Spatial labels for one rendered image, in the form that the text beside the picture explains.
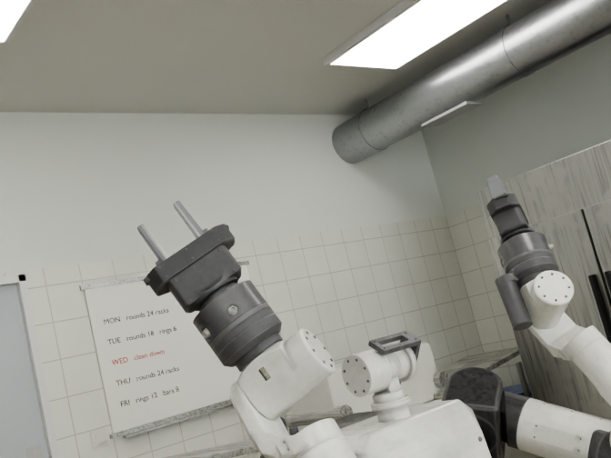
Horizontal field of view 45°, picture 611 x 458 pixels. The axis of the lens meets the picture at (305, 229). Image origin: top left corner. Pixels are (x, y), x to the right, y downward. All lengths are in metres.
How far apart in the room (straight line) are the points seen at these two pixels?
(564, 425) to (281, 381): 0.57
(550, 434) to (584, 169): 3.32
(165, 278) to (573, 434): 0.71
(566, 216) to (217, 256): 3.74
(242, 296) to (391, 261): 4.76
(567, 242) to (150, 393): 2.56
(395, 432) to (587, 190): 3.50
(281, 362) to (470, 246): 5.27
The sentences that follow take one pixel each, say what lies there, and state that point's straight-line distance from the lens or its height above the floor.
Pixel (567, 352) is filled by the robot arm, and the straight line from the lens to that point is 1.30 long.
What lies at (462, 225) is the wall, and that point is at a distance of 6.12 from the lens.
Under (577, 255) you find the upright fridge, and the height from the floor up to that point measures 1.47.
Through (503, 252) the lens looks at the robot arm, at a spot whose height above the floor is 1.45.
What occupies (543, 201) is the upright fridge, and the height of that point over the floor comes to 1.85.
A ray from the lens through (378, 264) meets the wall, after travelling 5.52.
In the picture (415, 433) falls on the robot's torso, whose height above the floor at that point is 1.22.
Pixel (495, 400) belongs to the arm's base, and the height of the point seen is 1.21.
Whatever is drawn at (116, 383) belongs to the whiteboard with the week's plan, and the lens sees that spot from 4.22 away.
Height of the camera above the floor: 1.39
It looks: 8 degrees up
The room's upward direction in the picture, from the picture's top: 14 degrees counter-clockwise
